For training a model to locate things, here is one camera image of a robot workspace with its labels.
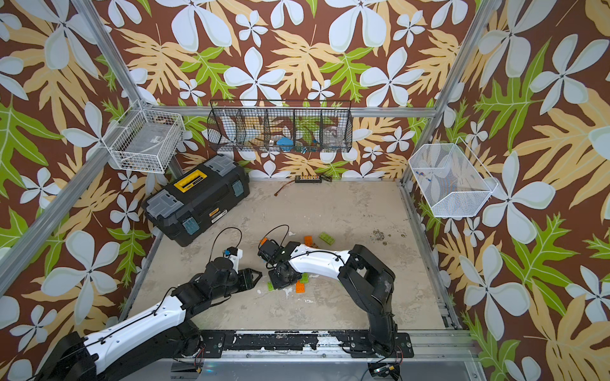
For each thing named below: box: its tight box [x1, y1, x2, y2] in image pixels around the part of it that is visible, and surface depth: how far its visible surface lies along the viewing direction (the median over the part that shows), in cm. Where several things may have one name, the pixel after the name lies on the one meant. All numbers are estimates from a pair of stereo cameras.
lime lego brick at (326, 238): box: [318, 231, 336, 246], surface depth 100 cm
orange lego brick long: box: [295, 280, 306, 294], surface depth 87 cm
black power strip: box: [294, 174, 323, 184], surface depth 122 cm
